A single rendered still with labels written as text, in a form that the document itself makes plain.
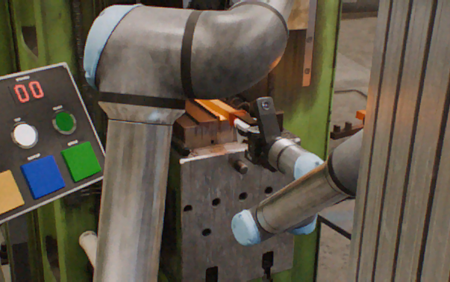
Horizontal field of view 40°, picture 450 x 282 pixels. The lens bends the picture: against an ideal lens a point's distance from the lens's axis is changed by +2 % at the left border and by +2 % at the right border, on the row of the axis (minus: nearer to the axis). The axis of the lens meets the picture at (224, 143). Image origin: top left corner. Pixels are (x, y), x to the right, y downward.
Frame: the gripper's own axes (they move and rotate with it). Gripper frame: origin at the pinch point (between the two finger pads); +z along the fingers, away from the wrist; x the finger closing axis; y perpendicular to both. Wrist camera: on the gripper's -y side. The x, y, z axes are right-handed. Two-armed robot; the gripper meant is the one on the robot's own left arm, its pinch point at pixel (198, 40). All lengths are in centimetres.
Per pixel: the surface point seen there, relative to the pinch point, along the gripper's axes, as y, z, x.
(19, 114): 5.5, 10.9, -41.2
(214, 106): -4.8, 29.1, 13.0
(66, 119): 5.3, 14.8, -31.2
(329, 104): -9, 42, 60
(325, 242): -10, 146, 101
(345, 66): -230, 259, 300
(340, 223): 30, 48, 43
